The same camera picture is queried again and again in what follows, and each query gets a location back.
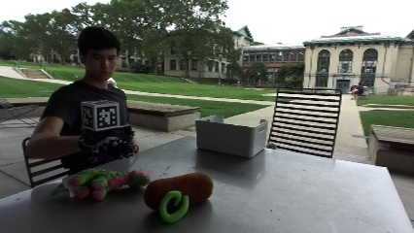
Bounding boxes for white marker cube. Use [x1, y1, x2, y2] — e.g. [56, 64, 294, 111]
[80, 99, 121, 132]

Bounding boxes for green and pink plush toy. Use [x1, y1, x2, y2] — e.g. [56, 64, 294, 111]
[50, 168, 153, 202]

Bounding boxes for stone bench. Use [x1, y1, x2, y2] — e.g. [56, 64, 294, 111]
[125, 99, 202, 133]
[366, 124, 414, 176]

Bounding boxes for the person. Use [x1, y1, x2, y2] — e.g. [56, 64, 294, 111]
[24, 26, 140, 176]

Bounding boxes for orange plush carrot toy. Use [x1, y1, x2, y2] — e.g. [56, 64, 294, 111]
[142, 172, 214, 224]

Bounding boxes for white plastic bin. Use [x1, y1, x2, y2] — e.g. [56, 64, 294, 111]
[194, 115, 269, 159]

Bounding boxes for folded metal chair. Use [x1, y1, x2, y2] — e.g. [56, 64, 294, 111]
[0, 95, 42, 128]

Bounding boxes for large green tree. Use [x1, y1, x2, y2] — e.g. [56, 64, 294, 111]
[69, 0, 243, 76]

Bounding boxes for black slatted metal chair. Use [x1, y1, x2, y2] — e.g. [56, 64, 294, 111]
[266, 86, 345, 159]

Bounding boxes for brick building with glass front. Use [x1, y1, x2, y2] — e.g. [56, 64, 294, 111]
[239, 43, 306, 85]

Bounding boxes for beige building with arched windows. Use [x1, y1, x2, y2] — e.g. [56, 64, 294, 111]
[301, 25, 414, 95]

